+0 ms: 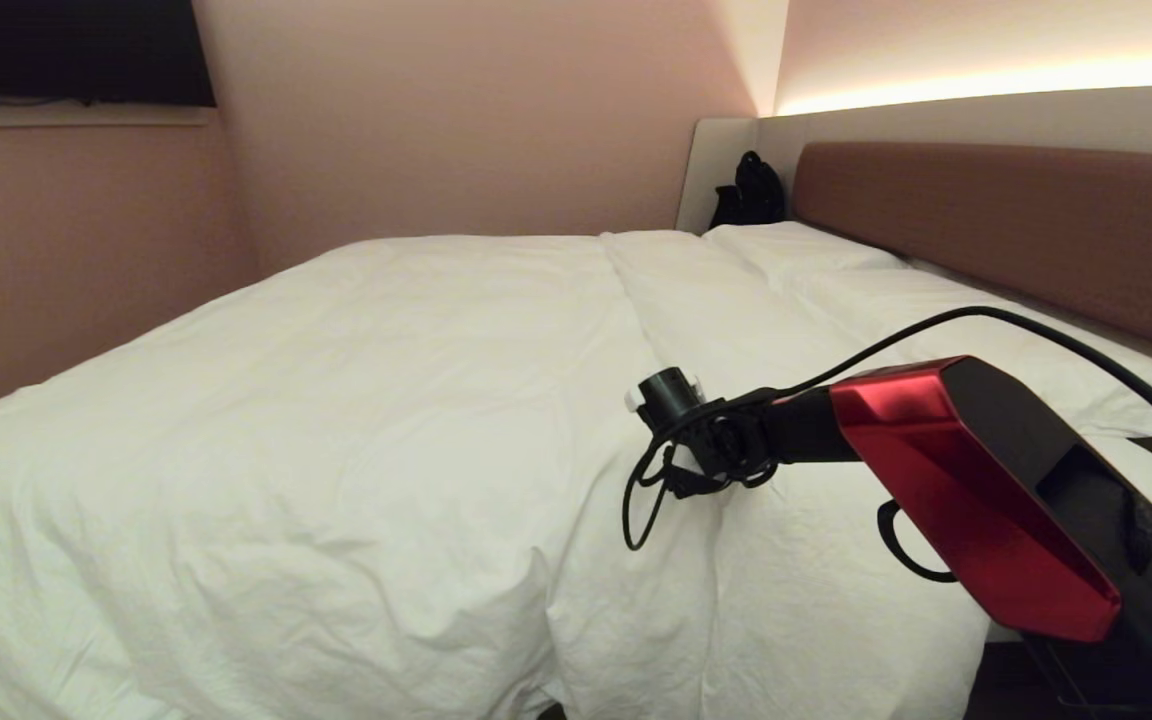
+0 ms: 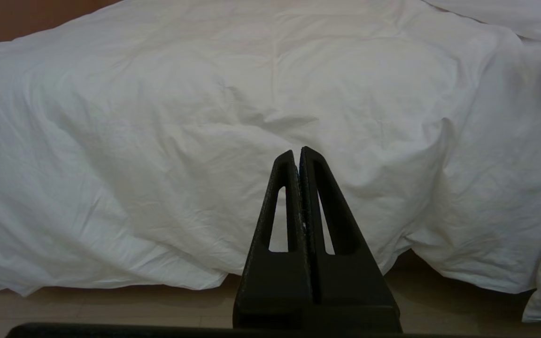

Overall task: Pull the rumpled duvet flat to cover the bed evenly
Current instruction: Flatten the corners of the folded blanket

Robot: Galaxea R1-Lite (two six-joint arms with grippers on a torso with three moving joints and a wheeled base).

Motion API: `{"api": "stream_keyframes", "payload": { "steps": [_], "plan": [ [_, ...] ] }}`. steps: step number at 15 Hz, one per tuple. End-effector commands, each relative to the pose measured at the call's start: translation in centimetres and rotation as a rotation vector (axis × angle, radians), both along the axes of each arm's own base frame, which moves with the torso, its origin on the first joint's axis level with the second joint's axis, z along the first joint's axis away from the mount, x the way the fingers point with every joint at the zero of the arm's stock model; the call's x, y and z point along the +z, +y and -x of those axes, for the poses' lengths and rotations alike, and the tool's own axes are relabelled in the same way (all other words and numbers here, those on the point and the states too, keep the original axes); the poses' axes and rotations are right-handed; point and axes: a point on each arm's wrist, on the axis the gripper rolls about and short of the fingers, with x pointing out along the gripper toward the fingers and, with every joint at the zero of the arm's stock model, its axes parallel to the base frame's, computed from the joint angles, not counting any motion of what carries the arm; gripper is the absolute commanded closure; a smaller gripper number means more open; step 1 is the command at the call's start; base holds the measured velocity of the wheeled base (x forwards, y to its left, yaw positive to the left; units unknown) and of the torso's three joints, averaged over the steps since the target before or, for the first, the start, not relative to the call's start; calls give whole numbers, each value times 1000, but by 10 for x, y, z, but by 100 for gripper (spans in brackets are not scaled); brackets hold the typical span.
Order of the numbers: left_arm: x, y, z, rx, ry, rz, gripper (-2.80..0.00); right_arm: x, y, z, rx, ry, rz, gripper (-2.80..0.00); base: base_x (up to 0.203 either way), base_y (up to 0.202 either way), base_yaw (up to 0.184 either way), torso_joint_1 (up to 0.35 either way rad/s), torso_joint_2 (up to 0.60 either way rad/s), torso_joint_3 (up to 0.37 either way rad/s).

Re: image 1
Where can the brown padded headboard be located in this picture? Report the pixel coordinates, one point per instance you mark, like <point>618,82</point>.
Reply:
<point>1016,225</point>

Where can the black wall television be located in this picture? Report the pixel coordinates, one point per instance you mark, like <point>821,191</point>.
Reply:
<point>71,48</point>

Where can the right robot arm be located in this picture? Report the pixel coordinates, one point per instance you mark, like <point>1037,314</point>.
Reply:
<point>976,500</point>

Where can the white pillow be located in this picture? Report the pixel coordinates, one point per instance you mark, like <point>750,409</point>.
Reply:
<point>796,250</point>
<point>976,330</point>

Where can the black bag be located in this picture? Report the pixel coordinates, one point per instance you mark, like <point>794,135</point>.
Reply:
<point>754,192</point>

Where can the white duvet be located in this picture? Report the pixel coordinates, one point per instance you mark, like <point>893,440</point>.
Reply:
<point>336,420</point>

